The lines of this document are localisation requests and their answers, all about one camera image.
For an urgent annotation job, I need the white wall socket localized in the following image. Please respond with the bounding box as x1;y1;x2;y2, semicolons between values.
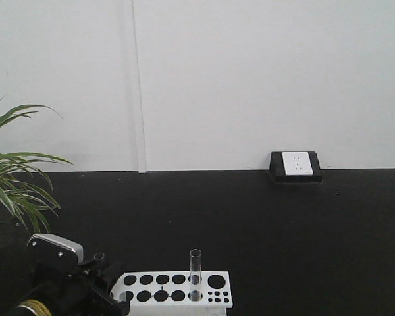
281;151;314;176

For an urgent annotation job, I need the black socket box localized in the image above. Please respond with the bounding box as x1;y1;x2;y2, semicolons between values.
269;151;323;183

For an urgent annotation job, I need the clear glass test tube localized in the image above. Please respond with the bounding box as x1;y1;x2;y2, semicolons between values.
190;249;201;302

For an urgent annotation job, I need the white test tube rack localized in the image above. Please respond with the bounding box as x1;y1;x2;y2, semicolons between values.
111;271;233;315

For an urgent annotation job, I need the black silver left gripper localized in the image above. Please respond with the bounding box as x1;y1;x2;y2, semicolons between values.
7;233;130;315

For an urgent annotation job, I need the green spider plant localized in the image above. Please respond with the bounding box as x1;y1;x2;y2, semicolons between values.
0;97;74;235

